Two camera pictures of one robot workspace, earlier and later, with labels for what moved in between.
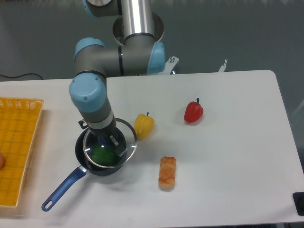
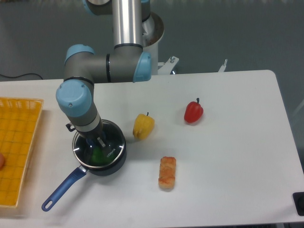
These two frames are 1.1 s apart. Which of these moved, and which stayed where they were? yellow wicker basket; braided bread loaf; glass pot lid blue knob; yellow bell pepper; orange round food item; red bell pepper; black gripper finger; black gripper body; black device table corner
Moved: black gripper finger; glass pot lid blue knob; black gripper body
Stayed: braided bread loaf; yellow wicker basket; yellow bell pepper; red bell pepper; black device table corner; orange round food item
